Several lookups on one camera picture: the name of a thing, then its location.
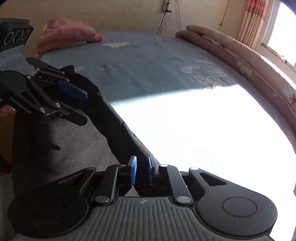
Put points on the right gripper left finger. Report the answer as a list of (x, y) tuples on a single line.
[(132, 169)]

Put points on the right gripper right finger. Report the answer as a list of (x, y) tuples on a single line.
[(153, 170)]

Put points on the white power strip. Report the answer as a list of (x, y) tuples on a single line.
[(166, 6)]

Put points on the blue floral bed sheet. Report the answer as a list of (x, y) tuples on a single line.
[(191, 109)]

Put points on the pink floral quilt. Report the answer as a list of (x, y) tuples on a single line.
[(274, 85)]

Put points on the pink cloth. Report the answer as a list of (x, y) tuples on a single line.
[(61, 32)]

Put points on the window with white frame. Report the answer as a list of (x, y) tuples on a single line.
[(279, 37)]

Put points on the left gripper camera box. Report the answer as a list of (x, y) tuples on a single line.
[(14, 32)]

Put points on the person's hand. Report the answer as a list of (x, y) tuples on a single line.
[(5, 110)]

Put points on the black track pants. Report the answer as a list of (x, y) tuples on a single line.
[(51, 148)]

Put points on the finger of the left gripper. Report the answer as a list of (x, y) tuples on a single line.
[(72, 90)]

